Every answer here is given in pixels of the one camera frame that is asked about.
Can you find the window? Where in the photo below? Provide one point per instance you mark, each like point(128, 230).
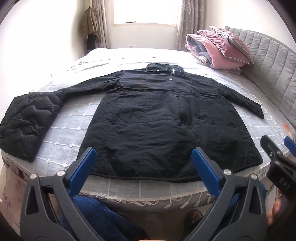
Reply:
point(146, 11)

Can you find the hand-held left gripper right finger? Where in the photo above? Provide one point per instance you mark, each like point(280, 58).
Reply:
point(205, 166)

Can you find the black quilted coat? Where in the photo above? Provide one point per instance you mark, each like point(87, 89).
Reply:
point(143, 115)

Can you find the hanging khaki jacket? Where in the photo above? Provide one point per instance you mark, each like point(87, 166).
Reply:
point(89, 25)

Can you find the grey patterned curtain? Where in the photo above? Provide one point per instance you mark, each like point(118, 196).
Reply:
point(103, 23)
point(192, 23)

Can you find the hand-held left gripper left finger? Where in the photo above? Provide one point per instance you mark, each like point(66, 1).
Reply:
point(83, 166)

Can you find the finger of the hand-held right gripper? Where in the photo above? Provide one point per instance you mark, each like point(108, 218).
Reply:
point(268, 144)
point(290, 144)

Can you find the folded pink grey quilt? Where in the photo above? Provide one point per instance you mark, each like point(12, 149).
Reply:
point(205, 49)

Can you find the grey padded headboard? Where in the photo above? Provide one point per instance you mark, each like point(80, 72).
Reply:
point(272, 60)

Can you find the small orange object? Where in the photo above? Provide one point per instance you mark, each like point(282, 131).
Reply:
point(287, 128)

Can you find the person's right hand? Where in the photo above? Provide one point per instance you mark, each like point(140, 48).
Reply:
point(274, 214)

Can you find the pink velvet pillow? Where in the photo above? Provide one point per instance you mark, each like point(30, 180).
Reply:
point(227, 45)

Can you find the bed with white checked bedspread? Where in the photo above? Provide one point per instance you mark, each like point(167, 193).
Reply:
point(69, 120)

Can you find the person's foot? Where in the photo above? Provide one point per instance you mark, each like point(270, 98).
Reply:
point(195, 216)

